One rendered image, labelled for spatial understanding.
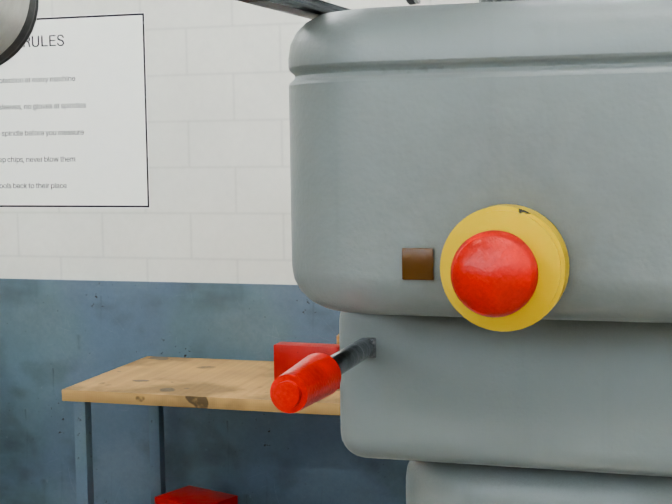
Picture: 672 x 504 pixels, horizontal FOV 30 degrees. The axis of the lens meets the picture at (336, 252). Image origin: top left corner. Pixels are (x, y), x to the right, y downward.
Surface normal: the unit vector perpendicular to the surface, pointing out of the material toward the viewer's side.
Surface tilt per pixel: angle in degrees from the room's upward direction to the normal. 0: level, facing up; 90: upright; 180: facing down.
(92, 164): 90
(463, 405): 90
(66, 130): 90
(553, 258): 90
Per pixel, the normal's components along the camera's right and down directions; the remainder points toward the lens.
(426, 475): -0.77, -0.33
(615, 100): -0.29, 0.09
